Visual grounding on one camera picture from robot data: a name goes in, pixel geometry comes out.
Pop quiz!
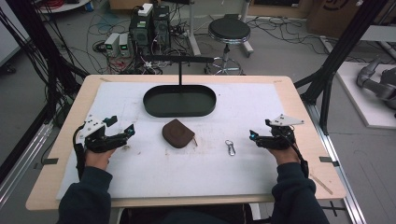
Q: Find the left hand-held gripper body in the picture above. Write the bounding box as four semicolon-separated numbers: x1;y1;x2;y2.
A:
78;114;128;154

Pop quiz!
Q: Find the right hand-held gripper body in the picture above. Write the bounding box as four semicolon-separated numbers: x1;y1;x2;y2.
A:
261;113;305;150

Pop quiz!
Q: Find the silver carabiner key ring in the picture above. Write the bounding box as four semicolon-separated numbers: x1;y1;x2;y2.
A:
224;139;237;157

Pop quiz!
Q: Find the brown leather pouch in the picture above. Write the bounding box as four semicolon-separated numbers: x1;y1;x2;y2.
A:
162;118;199;149

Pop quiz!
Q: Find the black oval tray with hanger stand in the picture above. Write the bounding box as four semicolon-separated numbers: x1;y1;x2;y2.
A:
142;54;218;119

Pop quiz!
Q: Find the person's left hand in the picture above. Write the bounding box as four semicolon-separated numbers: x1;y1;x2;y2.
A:
84;147;118;172

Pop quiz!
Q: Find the person's right hand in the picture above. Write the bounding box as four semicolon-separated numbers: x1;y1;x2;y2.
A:
266;145;302;166

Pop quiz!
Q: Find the white table mat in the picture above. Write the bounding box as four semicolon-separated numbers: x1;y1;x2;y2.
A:
55;81;286;201

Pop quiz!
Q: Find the grey power supply unit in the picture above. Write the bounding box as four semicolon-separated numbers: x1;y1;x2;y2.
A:
118;33;132;58
104;32;121;58

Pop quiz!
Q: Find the white desk leg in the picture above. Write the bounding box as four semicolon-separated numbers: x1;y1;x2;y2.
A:
186;0;203;57
240;0;255;59

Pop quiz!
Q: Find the white platform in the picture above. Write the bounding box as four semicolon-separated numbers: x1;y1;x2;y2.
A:
335;61;396;131

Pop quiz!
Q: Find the black computer tower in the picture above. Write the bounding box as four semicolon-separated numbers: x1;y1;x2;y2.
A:
151;4;172;51
128;12;154;56

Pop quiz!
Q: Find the black round stool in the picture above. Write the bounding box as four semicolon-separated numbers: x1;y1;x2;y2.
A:
204;17;252;77

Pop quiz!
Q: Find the white box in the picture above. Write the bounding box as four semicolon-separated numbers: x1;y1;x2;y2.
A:
136;2;154;18

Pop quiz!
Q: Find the white round table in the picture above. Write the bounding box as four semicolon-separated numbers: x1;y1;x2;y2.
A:
38;0;92;15

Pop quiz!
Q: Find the cardboard box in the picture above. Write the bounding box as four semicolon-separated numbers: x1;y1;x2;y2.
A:
305;0;369;39

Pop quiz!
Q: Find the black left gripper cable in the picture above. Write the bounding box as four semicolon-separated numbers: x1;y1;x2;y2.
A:
72;122;88;181

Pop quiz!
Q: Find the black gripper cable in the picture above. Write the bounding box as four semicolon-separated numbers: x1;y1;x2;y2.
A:
72;122;88;181
279;125;310;179

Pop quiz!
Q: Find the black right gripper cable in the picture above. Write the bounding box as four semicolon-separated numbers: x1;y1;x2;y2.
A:
279;125;310;179

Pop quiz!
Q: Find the aluminium rail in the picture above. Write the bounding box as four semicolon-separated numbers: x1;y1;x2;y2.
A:
303;101;369;224
0;120;54;210

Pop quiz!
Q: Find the black metal frame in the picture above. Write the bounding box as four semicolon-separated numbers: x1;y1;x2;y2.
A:
0;0;91;126
293;0;389;135

